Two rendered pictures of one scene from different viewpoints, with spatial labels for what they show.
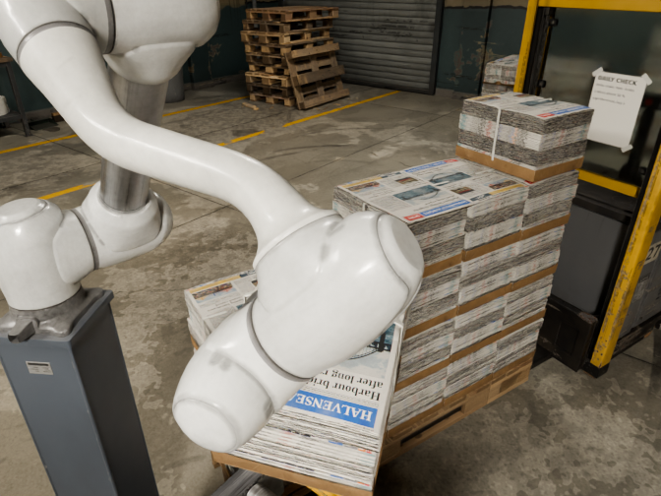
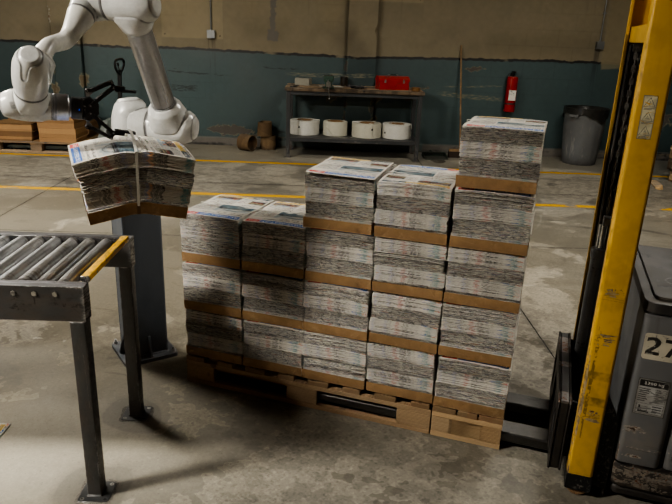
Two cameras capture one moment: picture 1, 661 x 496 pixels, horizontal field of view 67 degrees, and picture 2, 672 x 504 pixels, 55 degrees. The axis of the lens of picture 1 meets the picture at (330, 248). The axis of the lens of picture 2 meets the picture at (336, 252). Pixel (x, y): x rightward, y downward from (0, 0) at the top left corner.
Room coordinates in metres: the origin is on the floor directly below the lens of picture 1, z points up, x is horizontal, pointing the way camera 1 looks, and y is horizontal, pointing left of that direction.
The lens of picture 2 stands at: (-0.16, -2.23, 1.59)
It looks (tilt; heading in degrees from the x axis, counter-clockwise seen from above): 19 degrees down; 51
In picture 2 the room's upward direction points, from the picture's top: 2 degrees clockwise
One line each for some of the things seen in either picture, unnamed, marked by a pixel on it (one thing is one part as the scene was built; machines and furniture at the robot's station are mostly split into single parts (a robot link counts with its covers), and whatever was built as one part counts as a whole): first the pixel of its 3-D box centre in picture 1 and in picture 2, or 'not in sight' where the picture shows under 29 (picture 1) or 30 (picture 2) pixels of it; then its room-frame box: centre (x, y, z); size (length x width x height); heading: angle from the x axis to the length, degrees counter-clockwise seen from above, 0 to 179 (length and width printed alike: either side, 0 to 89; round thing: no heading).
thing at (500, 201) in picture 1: (457, 206); (420, 202); (1.72, -0.48, 0.95); 0.38 x 0.29 x 0.23; 33
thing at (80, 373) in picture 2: not in sight; (89, 409); (0.40, -0.25, 0.34); 0.06 x 0.06 x 0.68; 52
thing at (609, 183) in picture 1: (579, 173); not in sight; (2.13, -1.13, 0.92); 0.57 x 0.01 x 0.05; 33
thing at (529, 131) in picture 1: (498, 254); (486, 281); (1.88, -0.73, 0.65); 0.39 x 0.30 x 1.29; 33
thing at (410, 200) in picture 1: (402, 194); (351, 167); (1.54, -0.24, 1.06); 0.37 x 0.29 x 0.01; 34
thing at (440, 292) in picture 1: (360, 356); (317, 305); (1.48, -0.12, 0.42); 1.17 x 0.39 x 0.83; 123
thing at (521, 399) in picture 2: not in sight; (435, 386); (1.88, -0.51, 0.05); 1.05 x 0.10 x 0.04; 123
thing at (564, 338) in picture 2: (531, 313); (559, 394); (2.06, -1.02, 0.20); 0.62 x 0.05 x 0.30; 33
